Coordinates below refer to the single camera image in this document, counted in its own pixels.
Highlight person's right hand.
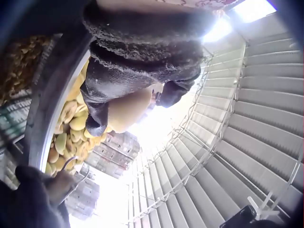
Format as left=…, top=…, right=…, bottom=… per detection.
left=0, top=165, right=78, bottom=228

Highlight person's left hand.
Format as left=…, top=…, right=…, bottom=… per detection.
left=81, top=0, right=215, bottom=137

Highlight person's left fingers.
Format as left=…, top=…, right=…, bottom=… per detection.
left=81, top=78, right=111, bottom=137

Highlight person's left thumb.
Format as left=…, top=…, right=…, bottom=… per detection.
left=160, top=80, right=196, bottom=109

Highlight person's right fingers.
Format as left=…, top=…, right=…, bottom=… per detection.
left=15, top=165, right=78, bottom=206

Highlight curved metal peeling tool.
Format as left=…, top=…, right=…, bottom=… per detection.
left=58, top=156, right=91, bottom=205

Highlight peeled yellow fruit piece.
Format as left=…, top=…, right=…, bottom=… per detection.
left=107, top=90, right=153, bottom=134

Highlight brick building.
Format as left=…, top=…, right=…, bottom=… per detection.
left=85, top=131, right=141, bottom=179
left=65, top=164, right=100, bottom=221

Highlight pile of yellow fruit pieces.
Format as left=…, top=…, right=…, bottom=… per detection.
left=45, top=58, right=115, bottom=178

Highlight large metal basin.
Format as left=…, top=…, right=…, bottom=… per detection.
left=24, top=31, right=95, bottom=176

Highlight green and white printed sack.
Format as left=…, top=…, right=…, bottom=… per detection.
left=0, top=94, right=32, bottom=145

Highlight heap of brown-yellow peelings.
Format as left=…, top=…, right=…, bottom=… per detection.
left=0, top=35, right=52, bottom=107

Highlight red patterned cloth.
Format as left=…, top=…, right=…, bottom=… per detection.
left=154, top=0, right=241, bottom=17

